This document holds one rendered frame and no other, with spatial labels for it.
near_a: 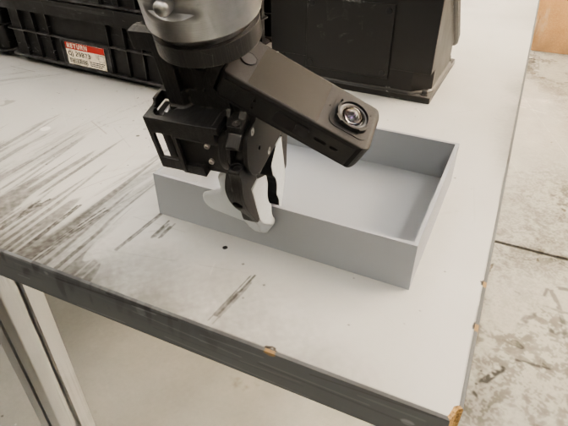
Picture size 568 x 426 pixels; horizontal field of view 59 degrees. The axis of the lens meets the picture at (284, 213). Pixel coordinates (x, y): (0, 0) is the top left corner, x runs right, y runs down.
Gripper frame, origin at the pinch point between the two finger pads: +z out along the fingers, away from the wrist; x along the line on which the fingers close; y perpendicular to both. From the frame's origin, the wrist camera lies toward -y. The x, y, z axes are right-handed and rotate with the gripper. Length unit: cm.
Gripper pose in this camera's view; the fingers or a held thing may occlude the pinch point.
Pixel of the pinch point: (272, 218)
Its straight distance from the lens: 46.9
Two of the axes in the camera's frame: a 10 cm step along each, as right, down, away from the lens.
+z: 1.0, 6.3, 7.7
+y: -9.3, -2.1, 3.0
